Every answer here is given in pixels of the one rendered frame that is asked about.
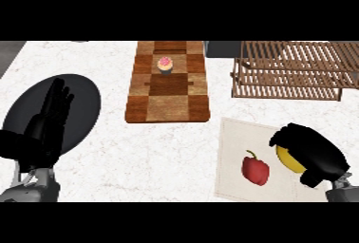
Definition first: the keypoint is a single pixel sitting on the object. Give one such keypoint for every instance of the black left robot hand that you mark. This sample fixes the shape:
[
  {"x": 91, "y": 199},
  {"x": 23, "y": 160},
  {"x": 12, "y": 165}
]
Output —
[{"x": 45, "y": 133}]

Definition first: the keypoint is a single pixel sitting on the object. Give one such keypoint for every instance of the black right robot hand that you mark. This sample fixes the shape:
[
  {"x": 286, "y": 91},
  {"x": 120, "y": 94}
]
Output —
[{"x": 312, "y": 152}]

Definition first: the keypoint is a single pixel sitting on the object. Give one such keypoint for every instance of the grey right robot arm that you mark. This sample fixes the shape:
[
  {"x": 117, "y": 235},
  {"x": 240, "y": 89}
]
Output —
[{"x": 343, "y": 189}]

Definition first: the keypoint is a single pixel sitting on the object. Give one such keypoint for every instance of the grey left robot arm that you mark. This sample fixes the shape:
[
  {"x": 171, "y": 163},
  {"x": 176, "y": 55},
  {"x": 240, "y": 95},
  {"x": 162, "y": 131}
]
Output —
[{"x": 32, "y": 187}]

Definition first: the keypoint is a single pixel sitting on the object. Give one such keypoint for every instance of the yellow lemon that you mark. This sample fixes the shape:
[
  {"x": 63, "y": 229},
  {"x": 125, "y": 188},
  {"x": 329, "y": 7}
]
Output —
[{"x": 287, "y": 159}]

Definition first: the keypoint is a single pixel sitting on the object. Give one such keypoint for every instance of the cream placemat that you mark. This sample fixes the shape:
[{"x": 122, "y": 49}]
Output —
[{"x": 243, "y": 148}]

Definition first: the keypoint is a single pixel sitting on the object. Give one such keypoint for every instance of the brown wooden tiered shelf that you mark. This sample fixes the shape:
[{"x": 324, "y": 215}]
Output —
[{"x": 295, "y": 69}]

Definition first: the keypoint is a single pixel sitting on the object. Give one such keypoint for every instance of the dark grey round plate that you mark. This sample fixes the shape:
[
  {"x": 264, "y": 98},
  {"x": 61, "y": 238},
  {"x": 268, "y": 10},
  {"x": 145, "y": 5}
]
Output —
[{"x": 74, "y": 110}]

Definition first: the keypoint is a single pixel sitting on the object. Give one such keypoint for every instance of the red bell pepper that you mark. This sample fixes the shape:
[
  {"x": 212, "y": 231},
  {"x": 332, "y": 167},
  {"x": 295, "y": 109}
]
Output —
[{"x": 256, "y": 169}]

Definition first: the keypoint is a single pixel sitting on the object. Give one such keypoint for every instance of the brown checkered cutting board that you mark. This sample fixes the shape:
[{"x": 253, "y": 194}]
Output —
[{"x": 169, "y": 95}]

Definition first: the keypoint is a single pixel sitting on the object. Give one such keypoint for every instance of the pink frosted cupcake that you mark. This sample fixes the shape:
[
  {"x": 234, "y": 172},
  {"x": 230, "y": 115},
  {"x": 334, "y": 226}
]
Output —
[{"x": 165, "y": 65}]

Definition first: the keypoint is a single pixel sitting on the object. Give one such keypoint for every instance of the dark grey box appliance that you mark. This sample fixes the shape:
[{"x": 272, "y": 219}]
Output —
[{"x": 224, "y": 49}]

